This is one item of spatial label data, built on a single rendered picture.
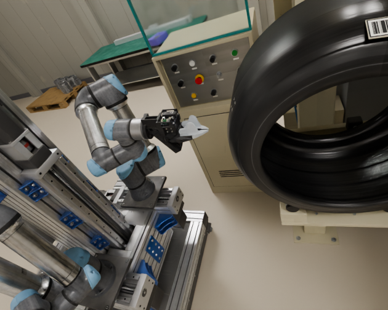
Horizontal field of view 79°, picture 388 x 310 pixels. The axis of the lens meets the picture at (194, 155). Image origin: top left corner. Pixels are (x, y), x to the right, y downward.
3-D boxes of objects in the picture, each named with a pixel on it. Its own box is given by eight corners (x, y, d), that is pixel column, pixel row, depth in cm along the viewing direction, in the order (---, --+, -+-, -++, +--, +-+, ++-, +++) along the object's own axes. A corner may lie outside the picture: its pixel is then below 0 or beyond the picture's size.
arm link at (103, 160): (62, 91, 109) (84, 170, 83) (84, 80, 110) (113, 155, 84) (77, 109, 119) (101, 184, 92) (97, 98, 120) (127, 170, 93)
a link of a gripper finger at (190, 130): (204, 124, 70) (175, 125, 73) (207, 139, 74) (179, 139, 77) (206, 117, 72) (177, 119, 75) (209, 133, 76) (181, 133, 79)
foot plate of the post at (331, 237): (291, 208, 179) (291, 206, 177) (331, 208, 169) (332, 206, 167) (294, 242, 161) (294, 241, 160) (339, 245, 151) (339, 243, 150)
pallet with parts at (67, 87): (90, 85, 556) (80, 71, 532) (67, 107, 497) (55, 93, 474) (53, 93, 608) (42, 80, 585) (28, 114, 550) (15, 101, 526)
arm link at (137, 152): (121, 157, 97) (108, 141, 89) (146, 144, 98) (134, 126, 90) (127, 170, 93) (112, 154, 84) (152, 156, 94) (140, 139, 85)
